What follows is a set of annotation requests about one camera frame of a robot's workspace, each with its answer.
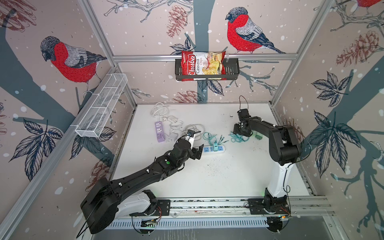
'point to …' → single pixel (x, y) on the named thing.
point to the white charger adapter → (173, 118)
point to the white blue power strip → (209, 149)
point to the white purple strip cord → (159, 110)
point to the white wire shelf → (95, 118)
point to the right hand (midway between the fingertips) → (237, 133)
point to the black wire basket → (232, 72)
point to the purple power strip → (159, 131)
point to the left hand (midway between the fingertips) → (196, 143)
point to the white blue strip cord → (199, 128)
